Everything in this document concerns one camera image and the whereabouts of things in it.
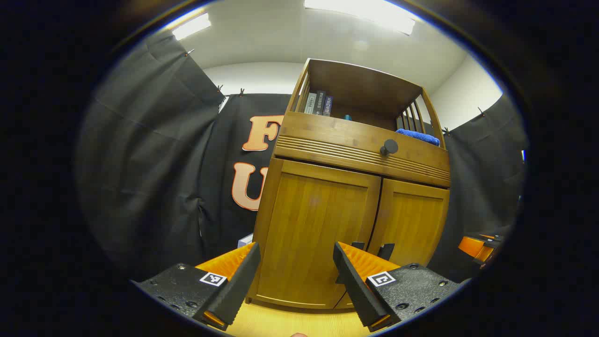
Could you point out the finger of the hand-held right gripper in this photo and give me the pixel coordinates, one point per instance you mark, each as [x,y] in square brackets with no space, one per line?
[472,247]

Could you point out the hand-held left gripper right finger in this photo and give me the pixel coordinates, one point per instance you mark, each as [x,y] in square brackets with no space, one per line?
[355,290]

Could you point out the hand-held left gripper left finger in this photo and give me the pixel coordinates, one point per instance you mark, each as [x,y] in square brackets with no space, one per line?
[238,290]

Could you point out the wooden cabinet door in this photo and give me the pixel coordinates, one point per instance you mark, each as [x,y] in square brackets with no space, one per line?
[309,224]
[412,224]

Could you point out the wooden double-door shoe cabinet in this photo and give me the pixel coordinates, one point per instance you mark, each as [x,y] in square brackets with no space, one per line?
[365,79]

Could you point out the small white box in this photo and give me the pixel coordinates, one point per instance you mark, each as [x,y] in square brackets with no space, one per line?
[245,240]

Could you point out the blue towel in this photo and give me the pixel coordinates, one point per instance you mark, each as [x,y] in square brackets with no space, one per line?
[419,136]

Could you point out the black round drawer knob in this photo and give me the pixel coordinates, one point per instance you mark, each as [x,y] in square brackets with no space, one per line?
[389,147]

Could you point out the black backdrop cloth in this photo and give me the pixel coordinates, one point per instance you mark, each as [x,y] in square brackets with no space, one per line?
[154,164]

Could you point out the wooden ribbed drawer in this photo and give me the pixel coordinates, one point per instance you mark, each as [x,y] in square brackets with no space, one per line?
[327,135]

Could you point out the dark blue book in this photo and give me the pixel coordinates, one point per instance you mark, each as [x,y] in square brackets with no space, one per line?
[328,106]

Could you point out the black book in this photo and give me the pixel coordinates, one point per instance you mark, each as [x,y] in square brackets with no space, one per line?
[319,103]

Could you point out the grey book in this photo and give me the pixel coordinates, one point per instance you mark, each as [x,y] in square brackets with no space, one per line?
[310,103]

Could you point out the small ceiling light panel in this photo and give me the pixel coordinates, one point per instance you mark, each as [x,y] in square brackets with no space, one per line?
[191,26]

